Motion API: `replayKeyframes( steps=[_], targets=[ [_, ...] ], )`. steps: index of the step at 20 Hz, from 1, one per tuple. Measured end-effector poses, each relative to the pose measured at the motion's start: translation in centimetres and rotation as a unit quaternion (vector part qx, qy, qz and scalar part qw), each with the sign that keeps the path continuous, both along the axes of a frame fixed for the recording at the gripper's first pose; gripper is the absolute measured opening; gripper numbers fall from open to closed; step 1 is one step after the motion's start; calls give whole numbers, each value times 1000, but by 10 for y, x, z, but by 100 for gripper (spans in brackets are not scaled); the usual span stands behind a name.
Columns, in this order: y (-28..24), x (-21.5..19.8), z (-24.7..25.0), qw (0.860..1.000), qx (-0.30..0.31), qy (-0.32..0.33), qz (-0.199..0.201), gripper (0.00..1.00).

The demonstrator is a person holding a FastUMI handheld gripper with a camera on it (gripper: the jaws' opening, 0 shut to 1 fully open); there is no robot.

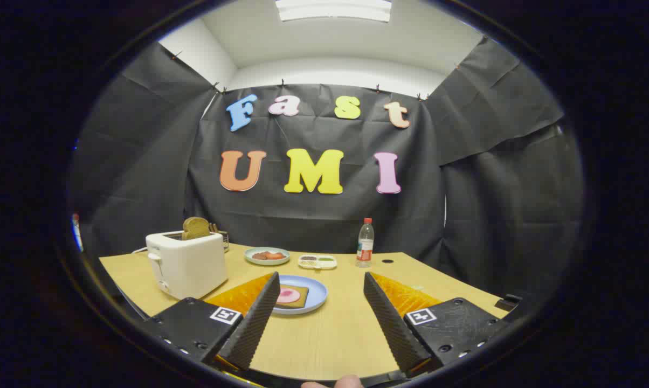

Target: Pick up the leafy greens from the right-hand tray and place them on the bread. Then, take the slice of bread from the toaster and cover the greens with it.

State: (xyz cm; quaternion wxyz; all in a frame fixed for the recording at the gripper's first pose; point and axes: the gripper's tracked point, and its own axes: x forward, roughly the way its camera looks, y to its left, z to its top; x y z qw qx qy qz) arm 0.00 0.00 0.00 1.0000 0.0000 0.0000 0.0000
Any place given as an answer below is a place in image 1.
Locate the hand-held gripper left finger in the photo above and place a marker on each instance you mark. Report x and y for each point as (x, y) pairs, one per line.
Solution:
(249, 328)

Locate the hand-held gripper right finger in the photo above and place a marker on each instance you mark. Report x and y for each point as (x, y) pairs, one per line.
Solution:
(392, 323)

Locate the brown bread slice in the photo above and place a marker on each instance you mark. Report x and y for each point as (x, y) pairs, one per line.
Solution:
(195, 228)

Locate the pink ham slice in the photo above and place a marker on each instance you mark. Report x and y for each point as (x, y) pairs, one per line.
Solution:
(289, 295)

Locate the toast slice with ham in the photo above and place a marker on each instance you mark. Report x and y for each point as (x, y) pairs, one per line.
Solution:
(303, 296)

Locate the pale green plate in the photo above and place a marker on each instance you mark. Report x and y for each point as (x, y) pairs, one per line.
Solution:
(267, 262)

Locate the brown meat slices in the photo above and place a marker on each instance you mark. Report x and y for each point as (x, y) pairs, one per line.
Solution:
(260, 256)

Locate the blue plate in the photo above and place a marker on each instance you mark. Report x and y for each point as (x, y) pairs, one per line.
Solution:
(316, 293)

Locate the red tomato slice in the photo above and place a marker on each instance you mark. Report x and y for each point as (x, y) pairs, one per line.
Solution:
(276, 256)

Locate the clear water bottle red cap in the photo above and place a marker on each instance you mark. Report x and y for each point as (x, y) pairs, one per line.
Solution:
(365, 245)

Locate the white toaster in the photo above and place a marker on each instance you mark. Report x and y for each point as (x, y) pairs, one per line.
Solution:
(187, 267)

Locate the white divided seasoning tray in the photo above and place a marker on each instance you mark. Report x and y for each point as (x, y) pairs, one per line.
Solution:
(317, 262)

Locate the black backdrop cloth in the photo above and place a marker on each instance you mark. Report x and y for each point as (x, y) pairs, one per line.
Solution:
(313, 215)

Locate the white and red object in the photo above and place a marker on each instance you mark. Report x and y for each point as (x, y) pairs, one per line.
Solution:
(77, 231)

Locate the ceiling light panel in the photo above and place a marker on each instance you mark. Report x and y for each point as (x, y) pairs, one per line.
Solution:
(332, 9)

